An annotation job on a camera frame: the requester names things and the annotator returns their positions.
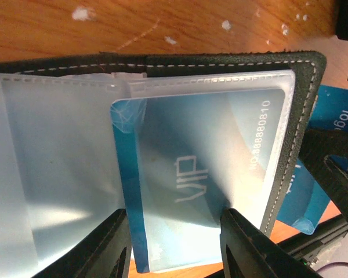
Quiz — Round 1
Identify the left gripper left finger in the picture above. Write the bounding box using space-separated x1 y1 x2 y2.
35 209 132 277

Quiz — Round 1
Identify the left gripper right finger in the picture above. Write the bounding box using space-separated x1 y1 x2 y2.
220 208 320 278

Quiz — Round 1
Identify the black leather card holder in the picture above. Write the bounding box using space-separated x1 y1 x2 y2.
0 52 326 277

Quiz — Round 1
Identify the blue credit card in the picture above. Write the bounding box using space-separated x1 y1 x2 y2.
277 85 348 235
110 88 289 273

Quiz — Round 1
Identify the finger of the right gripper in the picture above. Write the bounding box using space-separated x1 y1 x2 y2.
299 129 348 222

